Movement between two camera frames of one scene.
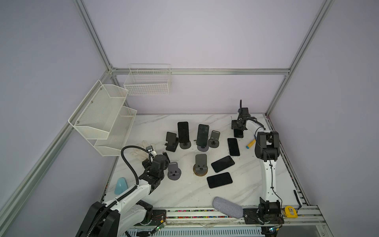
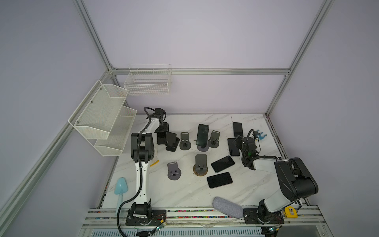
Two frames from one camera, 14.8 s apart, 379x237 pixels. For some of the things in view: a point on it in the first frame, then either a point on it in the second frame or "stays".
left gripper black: x=146 y=165 → x=166 y=128
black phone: x=233 y=147 stays
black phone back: x=183 y=132 → x=161 y=138
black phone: x=219 y=179 stays
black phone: x=222 y=163 stays
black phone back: x=202 y=139 stays
